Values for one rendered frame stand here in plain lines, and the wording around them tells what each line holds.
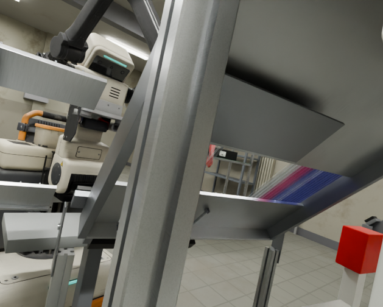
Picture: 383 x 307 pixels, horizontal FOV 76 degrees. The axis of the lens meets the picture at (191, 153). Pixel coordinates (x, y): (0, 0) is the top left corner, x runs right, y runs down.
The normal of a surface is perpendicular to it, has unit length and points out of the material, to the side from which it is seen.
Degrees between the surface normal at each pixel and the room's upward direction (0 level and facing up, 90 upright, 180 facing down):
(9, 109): 90
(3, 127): 90
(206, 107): 90
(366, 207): 90
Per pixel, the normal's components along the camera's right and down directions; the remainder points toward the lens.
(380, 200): -0.75, -0.15
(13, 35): 0.63, 0.14
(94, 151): 0.72, 0.29
